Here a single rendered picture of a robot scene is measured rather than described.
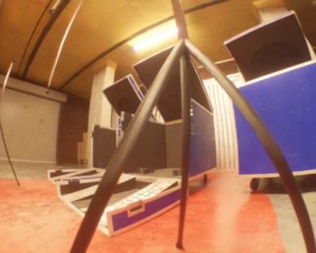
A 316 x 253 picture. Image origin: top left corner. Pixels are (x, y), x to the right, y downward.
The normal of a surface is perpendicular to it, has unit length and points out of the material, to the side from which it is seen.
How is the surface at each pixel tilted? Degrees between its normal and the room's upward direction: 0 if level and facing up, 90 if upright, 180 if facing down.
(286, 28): 142
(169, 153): 90
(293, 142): 90
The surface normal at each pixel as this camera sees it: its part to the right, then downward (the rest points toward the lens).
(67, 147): 0.84, -0.13
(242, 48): -0.47, 0.72
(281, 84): -0.80, -0.10
